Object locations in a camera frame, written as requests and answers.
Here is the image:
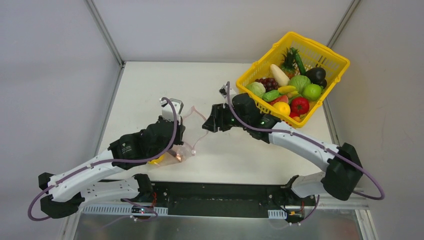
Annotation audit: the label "clear zip top bag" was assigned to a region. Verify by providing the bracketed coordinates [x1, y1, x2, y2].
[147, 105, 209, 167]

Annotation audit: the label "yellow toy lemon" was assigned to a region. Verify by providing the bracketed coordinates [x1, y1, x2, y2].
[273, 101, 291, 116]
[147, 154, 165, 166]

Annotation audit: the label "toy steak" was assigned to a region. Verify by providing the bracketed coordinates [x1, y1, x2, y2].
[167, 149, 185, 163]

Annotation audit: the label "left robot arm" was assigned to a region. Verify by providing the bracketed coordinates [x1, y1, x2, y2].
[37, 115, 185, 219]

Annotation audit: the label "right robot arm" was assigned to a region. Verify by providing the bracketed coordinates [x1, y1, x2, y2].
[202, 93, 363, 205]

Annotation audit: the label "pale green toy cabbage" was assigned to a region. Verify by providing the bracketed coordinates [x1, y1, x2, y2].
[246, 81, 266, 99]

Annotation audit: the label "small green toy vegetable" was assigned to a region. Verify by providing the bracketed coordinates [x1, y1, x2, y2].
[262, 89, 281, 103]

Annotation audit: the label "toy purple grapes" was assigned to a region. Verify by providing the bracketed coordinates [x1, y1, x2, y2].
[255, 77, 280, 92]

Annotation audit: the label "toy watermelon slice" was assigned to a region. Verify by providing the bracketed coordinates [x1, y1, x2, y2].
[268, 95, 289, 106]

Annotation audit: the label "white toy radish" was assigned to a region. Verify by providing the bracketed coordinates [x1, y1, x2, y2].
[270, 64, 290, 87]

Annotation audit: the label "toy banana bunch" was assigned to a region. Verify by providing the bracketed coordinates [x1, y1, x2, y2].
[277, 85, 299, 99]

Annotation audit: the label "toy orange fruit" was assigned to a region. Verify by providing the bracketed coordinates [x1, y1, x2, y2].
[292, 116, 302, 123]

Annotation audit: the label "red toy tomato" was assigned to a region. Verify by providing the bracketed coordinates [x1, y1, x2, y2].
[290, 97, 310, 115]

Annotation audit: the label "toy pineapple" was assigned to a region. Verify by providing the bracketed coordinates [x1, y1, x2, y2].
[280, 47, 298, 79]

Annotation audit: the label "green toy apple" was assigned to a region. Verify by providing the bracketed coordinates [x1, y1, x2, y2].
[301, 84, 323, 102]

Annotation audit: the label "toy cucumber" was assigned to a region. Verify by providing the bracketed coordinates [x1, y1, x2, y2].
[290, 47, 306, 76]

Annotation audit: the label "toy eggplant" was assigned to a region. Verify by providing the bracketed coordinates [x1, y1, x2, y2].
[305, 67, 327, 89]

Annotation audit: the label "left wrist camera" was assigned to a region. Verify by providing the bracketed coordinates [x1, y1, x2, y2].
[159, 97, 184, 124]

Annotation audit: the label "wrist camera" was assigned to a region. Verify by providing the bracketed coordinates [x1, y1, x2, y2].
[219, 82, 238, 100]
[159, 97, 184, 124]

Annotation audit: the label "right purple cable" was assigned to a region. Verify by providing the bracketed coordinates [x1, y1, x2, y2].
[225, 81, 386, 201]

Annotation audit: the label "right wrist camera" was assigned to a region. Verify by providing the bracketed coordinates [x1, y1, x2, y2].
[219, 82, 238, 100]

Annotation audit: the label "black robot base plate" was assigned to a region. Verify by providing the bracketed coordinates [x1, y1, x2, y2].
[130, 174, 316, 219]

